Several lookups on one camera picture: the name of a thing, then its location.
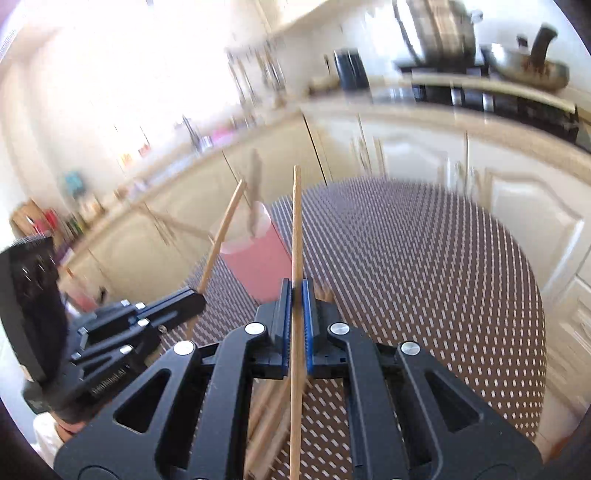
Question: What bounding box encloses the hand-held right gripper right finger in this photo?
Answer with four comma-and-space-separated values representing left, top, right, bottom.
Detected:
301, 278, 544, 480

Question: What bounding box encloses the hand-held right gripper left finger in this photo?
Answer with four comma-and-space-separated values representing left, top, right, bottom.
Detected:
54, 278, 296, 480

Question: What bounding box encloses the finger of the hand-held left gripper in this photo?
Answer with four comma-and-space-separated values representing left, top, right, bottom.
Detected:
76, 287, 207, 344
69, 318, 163, 371

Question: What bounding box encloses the pink ceramic cup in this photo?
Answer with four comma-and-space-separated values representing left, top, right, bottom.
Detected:
217, 202, 296, 305

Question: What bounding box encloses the brown wooden chopstick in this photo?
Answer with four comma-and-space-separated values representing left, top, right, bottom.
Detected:
185, 180, 246, 342
288, 165, 306, 480
247, 148, 265, 234

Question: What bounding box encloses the pile of wooden chopsticks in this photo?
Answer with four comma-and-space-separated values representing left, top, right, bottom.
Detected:
242, 282, 338, 480

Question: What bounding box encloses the person's left forearm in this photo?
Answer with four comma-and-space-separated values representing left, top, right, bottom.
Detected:
55, 415, 88, 437

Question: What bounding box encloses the brown polka dot tablecloth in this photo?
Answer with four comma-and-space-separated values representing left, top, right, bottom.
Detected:
152, 178, 548, 480

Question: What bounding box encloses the metal sink faucet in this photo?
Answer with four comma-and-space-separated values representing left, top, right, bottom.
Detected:
181, 114, 205, 151

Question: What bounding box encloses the cream kitchen base cabinet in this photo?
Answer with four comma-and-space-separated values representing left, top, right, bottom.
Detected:
60, 111, 591, 444

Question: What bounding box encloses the hanging metal ladle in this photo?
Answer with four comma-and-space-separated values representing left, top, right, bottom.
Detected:
228, 48, 259, 108

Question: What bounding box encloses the hanging metal skimmer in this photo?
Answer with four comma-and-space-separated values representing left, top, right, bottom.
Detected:
259, 45, 288, 103

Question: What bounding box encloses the black electric kettle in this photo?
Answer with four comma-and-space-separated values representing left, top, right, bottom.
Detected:
333, 48, 370, 91

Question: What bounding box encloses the beige kitchen countertop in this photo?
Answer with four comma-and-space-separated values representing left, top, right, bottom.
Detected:
60, 78, 591, 278

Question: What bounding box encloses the black gas stove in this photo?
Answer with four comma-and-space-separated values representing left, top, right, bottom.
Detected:
399, 65, 581, 145

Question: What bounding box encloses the steel steamer pot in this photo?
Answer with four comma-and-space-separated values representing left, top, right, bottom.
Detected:
392, 0, 479, 70

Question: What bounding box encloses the steel wok with black handle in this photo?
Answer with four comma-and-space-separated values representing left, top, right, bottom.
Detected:
484, 25, 572, 92

